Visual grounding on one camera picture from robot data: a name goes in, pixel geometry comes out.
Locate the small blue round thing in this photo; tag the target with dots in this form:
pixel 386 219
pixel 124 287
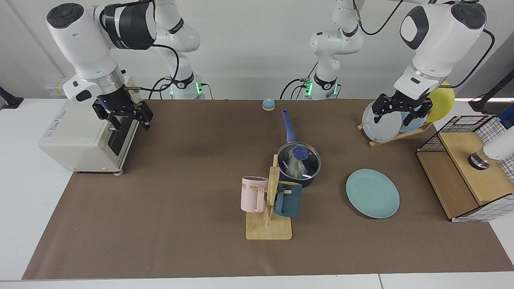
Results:
pixel 268 105

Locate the teal mug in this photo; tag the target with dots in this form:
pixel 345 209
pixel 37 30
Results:
pixel 289 202

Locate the white wall socket strip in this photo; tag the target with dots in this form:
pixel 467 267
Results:
pixel 54 88

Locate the green round plate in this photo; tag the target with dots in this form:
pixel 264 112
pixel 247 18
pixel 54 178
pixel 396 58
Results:
pixel 372 194

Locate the wooden cup stand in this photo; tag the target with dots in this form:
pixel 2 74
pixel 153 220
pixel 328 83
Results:
pixel 268 230

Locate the light blue round plate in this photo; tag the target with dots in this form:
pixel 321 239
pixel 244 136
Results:
pixel 407 127

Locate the wooden plate rack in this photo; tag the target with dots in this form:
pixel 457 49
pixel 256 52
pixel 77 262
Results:
pixel 395 138

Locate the pink mug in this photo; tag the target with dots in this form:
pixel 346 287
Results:
pixel 253 196

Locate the pale toaster oven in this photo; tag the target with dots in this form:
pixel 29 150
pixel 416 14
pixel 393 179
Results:
pixel 76 148

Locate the glass lid blue knob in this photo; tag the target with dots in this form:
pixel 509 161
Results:
pixel 299 152

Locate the grey round plate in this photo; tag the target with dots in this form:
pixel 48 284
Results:
pixel 385 128

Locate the white vermicelli bundle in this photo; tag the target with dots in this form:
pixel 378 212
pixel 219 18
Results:
pixel 298 168

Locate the yellow round plate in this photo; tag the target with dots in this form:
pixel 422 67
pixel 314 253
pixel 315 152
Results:
pixel 441 102

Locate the brown table cloth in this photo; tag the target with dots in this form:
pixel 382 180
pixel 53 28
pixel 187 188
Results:
pixel 200 249

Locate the black stand foot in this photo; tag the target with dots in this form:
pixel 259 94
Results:
pixel 10 100
pixel 484 102

